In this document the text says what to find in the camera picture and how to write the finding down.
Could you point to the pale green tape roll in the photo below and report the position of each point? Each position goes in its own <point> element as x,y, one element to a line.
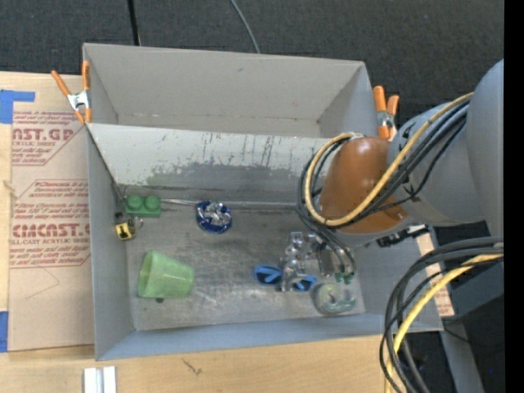
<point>332,299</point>

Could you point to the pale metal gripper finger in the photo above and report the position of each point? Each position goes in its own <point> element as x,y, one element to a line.
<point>293,247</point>
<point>290,278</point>

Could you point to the yellow and black tape measure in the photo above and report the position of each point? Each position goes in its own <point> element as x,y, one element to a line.
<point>125,230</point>

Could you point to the green toy brick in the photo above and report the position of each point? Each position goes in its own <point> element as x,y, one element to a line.
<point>143,206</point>

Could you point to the brown cardboard board, red print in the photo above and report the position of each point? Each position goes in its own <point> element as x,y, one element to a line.
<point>49,203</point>

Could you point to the black cylinder on white bracket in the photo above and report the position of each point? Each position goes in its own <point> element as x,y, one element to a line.
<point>399,236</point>

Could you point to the blue sunglasses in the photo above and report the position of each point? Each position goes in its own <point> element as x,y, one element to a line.
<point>266,274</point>

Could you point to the grey metal bin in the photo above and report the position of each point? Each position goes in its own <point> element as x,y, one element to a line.
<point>229,260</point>

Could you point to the green plastic cup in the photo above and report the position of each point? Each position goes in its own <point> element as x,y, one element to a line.
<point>163,276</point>

